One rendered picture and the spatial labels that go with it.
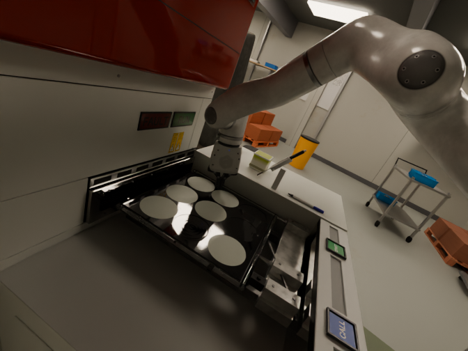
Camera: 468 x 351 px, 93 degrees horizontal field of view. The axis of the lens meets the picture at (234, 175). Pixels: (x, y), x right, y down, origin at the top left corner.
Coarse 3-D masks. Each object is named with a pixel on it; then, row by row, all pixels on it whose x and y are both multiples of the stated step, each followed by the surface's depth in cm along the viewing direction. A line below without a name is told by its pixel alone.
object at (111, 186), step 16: (176, 160) 79; (192, 160) 88; (128, 176) 60; (144, 176) 64; (176, 176) 84; (96, 192) 51; (112, 192) 55; (144, 192) 68; (96, 208) 53; (112, 208) 58
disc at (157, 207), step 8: (144, 200) 60; (152, 200) 62; (160, 200) 63; (168, 200) 64; (144, 208) 58; (152, 208) 59; (160, 208) 60; (168, 208) 61; (176, 208) 62; (152, 216) 56; (160, 216) 57; (168, 216) 58
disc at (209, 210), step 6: (198, 204) 68; (204, 204) 69; (210, 204) 70; (216, 204) 72; (198, 210) 65; (204, 210) 66; (210, 210) 68; (216, 210) 69; (222, 210) 70; (204, 216) 64; (210, 216) 65; (216, 216) 66; (222, 216) 67
